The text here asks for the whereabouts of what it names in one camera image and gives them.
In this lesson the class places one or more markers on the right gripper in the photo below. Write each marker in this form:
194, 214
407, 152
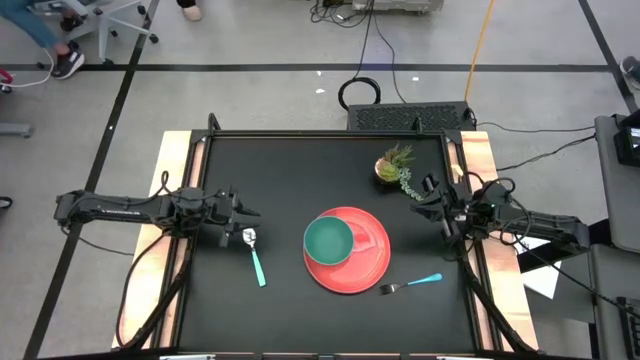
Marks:
457, 210

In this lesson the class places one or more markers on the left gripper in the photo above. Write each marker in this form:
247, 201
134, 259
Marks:
215, 210

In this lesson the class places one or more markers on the green bowl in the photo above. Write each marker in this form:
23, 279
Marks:
327, 240

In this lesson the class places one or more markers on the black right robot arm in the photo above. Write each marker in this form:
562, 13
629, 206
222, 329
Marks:
545, 225

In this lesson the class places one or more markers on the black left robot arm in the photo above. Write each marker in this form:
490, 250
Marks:
115, 210

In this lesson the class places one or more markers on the potted succulent plant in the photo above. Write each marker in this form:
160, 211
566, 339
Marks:
390, 170

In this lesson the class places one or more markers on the wooden side board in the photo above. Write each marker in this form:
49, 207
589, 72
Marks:
170, 160
477, 160

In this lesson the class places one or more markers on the red plate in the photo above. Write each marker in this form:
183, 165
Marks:
370, 260

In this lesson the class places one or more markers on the black perforated computer case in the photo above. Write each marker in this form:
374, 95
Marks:
400, 117

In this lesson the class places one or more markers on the white paper sheet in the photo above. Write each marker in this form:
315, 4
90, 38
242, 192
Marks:
542, 280

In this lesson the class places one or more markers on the white light strip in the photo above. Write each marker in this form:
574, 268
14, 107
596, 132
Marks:
187, 357
465, 358

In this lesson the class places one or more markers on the grey cart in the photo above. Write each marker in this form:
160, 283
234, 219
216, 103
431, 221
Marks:
610, 200

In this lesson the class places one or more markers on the grey equipment case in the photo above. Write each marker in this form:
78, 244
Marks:
400, 5

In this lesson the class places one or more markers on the grey desk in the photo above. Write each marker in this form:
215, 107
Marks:
607, 310

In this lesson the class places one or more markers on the black screen device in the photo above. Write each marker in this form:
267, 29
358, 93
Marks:
627, 145

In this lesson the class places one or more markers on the person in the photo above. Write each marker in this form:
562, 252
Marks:
632, 70
191, 12
30, 25

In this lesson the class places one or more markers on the black keyboard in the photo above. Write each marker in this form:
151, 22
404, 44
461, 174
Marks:
632, 330

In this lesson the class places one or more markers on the person's shoe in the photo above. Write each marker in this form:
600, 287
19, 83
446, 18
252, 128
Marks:
5, 202

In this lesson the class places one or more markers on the white office chair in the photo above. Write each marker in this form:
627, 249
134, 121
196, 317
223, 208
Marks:
102, 20

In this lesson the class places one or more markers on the grey metal bar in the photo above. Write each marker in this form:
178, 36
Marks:
15, 130

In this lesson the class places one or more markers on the black frame corner bracket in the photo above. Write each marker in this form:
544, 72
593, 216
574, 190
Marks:
417, 126
214, 125

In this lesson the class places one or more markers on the black diagonal frame brace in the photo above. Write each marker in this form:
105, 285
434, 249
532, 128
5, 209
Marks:
165, 295
492, 302

